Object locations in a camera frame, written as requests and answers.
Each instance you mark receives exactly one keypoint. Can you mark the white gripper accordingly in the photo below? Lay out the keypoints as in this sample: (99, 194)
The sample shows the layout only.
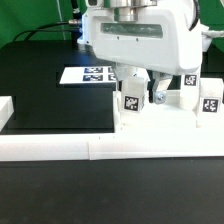
(165, 38)

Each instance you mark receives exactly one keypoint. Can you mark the white square tabletop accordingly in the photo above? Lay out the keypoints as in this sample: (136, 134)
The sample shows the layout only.
(165, 116)

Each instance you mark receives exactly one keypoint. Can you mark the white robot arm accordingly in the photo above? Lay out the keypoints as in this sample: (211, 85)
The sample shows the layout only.
(163, 36)

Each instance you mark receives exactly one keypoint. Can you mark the white base AprilTag sheet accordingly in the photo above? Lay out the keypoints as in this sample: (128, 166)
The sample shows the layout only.
(90, 74)

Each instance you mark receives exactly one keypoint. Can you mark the white U-shaped obstacle fence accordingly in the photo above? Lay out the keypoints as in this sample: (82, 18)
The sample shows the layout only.
(158, 143)

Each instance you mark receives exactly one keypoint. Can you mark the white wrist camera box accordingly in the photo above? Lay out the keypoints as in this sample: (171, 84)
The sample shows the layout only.
(208, 35)

